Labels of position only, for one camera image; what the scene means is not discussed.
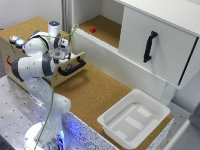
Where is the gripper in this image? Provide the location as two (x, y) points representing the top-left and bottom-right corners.
(53, 44), (72, 63)

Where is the red button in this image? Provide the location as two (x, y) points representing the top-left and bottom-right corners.
(9, 34), (19, 44)

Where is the pink block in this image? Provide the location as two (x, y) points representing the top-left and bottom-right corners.
(88, 25), (97, 34)

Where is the black door handle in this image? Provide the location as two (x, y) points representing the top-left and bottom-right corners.
(142, 30), (159, 64)

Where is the black drawer handle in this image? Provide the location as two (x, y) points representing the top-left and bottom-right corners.
(57, 55), (87, 78)

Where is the wooden drawer box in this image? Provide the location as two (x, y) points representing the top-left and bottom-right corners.
(0, 16), (81, 93)

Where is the green cable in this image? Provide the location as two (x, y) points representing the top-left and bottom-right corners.
(33, 23), (80, 150)

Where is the blue button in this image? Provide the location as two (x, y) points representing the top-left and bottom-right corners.
(15, 38), (27, 48)

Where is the white cabinet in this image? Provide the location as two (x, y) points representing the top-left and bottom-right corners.
(71, 0), (200, 108)

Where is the white plastic box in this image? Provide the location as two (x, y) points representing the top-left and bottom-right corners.
(96, 88), (172, 150)

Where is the white sliding door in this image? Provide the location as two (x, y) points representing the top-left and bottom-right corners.
(117, 5), (200, 88)

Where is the wooden drawer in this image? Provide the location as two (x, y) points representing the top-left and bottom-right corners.
(51, 50), (88, 89)

